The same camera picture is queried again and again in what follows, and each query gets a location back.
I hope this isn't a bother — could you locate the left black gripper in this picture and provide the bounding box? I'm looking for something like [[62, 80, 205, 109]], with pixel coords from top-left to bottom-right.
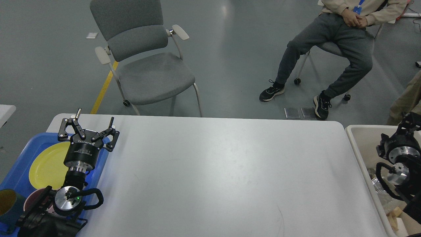
[[58, 108, 120, 171]]

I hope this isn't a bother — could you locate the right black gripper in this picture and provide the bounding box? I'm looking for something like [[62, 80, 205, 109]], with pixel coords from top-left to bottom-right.
[[376, 112, 421, 164]]

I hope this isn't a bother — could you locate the yellow plate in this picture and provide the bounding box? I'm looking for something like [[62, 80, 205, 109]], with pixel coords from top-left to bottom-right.
[[29, 142, 70, 190]]

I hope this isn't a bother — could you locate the aluminium foil tray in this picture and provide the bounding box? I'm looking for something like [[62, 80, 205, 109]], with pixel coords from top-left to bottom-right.
[[367, 168, 407, 215]]

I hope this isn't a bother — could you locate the pink mug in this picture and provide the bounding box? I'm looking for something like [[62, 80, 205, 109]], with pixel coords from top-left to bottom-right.
[[23, 188, 55, 214]]

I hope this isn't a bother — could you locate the brown paper bag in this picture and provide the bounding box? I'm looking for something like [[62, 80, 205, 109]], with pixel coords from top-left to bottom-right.
[[386, 207, 409, 237]]

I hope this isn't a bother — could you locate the dark teal mug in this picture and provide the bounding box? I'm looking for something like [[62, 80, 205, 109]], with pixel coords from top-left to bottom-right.
[[0, 189, 26, 235]]

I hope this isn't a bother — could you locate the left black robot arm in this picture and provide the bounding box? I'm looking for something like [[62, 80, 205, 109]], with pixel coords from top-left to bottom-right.
[[16, 109, 120, 237]]

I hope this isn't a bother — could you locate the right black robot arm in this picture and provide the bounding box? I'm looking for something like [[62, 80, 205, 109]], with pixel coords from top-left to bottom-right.
[[375, 112, 421, 223]]

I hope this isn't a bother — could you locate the beige plastic bin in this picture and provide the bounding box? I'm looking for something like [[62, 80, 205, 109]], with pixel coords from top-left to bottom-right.
[[345, 124, 421, 237]]

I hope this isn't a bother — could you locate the tan cloth at right edge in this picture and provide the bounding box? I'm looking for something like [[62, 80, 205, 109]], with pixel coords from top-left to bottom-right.
[[385, 71, 421, 126]]

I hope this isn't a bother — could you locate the blue plastic tray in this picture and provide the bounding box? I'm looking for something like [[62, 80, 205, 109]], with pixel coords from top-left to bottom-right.
[[1, 133, 108, 237]]

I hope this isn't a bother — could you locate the white side table corner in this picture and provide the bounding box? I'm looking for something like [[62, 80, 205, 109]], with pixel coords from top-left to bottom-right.
[[0, 104, 16, 128]]

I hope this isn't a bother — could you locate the grey office chair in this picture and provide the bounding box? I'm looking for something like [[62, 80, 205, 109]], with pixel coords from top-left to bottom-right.
[[89, 0, 203, 117]]

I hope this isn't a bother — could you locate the white chair under person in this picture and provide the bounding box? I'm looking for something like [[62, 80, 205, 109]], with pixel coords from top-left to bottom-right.
[[294, 0, 397, 101]]

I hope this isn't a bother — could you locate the seated person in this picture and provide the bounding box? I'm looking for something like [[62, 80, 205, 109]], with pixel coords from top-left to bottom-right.
[[259, 0, 407, 120]]

